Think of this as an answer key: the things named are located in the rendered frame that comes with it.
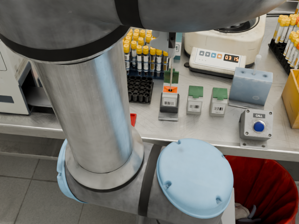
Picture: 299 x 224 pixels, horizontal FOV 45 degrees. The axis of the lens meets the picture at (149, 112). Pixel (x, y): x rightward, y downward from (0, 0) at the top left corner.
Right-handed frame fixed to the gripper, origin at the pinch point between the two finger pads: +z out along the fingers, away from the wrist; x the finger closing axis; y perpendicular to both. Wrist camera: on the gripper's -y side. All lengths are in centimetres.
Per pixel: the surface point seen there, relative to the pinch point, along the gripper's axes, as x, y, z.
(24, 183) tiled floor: -20, 72, 108
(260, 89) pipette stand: -3.9, -24.2, 13.6
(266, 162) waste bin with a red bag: -17, -40, 65
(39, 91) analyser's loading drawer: 0.9, 36.6, 16.5
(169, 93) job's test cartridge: 1.2, 0.1, 13.0
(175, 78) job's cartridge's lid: -2.9, -1.1, 11.4
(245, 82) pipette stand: -4.5, -20.1, 12.1
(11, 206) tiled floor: -7, 74, 108
